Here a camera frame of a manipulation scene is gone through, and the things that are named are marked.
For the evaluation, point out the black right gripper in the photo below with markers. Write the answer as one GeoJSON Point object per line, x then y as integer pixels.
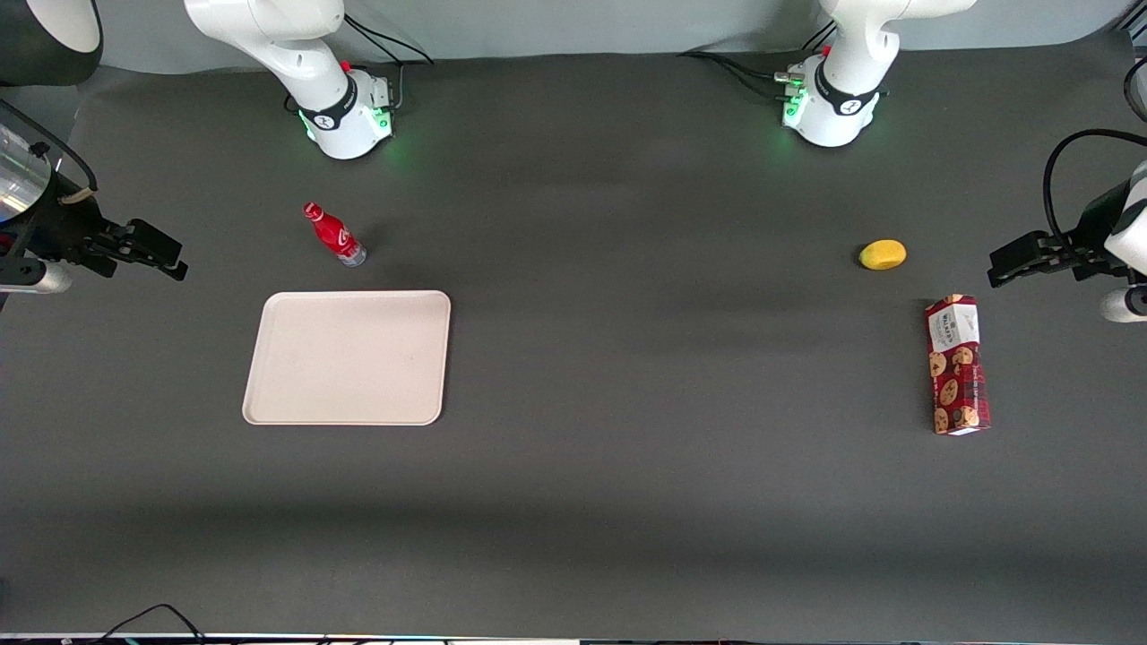
{"type": "Point", "coordinates": [63, 228]}

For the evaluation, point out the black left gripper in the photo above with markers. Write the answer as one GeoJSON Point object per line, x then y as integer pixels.
{"type": "Point", "coordinates": [1087, 235]}

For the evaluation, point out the red coke bottle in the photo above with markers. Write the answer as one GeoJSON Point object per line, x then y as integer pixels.
{"type": "Point", "coordinates": [339, 237]}

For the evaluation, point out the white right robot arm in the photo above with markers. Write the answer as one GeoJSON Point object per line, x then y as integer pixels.
{"type": "Point", "coordinates": [332, 90]}

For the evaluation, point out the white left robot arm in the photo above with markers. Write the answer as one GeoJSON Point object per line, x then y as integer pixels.
{"type": "Point", "coordinates": [842, 107]}

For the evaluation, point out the beige plastic tray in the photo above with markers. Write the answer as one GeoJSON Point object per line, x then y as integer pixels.
{"type": "Point", "coordinates": [358, 358]}

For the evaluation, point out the red tartan cookie box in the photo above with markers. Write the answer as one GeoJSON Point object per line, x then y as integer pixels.
{"type": "Point", "coordinates": [959, 385]}

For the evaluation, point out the yellow lemon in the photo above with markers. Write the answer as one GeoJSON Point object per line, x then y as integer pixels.
{"type": "Point", "coordinates": [883, 254]}

